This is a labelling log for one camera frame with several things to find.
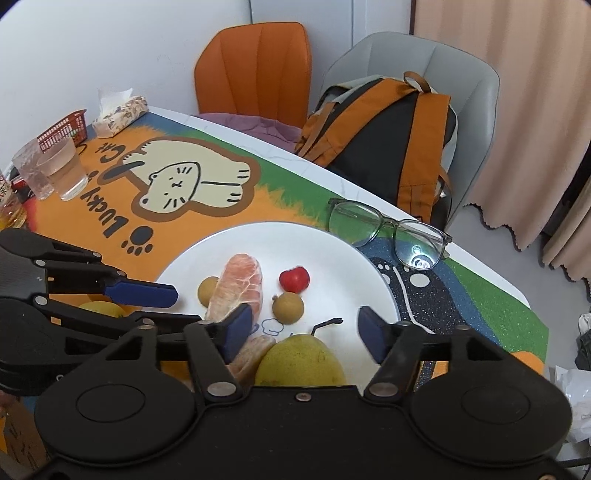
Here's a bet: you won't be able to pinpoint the red cherry tomato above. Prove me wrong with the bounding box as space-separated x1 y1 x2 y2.
278 266 310 294

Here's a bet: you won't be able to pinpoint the beige curtain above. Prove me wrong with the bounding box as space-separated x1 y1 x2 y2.
412 0 591 302

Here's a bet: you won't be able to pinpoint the brown longan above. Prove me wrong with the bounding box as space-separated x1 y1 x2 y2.
271 292 305 324
197 275 222 306

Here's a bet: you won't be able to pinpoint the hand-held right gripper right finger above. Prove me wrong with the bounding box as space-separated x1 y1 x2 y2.
358 305 509 400

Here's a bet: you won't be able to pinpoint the orange and black backpack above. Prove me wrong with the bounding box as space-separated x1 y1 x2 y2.
294 71 459 220

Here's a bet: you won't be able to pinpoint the purple cloth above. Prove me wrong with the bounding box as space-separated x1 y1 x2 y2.
191 112 304 151

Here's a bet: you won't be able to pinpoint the orange tangerine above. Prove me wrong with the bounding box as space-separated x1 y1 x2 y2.
228 335 277 385

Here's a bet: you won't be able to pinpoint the clear-framed eyeglasses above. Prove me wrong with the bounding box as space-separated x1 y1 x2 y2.
326 198 454 271

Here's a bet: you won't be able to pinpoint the peeled pink grapefruit segment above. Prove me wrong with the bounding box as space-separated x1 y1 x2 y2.
204 253 264 325

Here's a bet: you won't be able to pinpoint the patterned tissue pack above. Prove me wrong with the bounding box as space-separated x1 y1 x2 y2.
91 86 150 138

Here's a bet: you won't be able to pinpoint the small yellow pear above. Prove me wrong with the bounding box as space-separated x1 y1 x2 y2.
76 300 126 320

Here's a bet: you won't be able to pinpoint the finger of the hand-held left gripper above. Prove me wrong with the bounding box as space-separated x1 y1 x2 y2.
0 229 180 309
32 295 205 352

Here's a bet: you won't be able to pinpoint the white round plate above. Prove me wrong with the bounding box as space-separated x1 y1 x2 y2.
154 222 399 386

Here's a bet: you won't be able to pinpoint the orange chair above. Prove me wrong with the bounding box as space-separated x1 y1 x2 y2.
194 21 313 130

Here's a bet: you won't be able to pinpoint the white plastic bag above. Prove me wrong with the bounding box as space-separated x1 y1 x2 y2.
551 364 591 445

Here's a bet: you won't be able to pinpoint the large yellow-green pear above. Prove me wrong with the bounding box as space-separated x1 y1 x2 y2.
255 316 347 388

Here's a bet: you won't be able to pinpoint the red plastic basket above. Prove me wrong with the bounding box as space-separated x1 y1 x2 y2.
36 109 89 153

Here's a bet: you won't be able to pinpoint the grey chair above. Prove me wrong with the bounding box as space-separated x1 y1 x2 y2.
318 32 502 232

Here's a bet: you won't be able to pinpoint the glass with yellow drink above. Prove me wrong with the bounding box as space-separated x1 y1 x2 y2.
0 185 29 230

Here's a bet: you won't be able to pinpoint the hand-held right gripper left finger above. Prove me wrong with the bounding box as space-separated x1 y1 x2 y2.
95 303 254 401

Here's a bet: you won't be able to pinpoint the clear ribbed glass cup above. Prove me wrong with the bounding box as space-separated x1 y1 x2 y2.
11 140 56 202

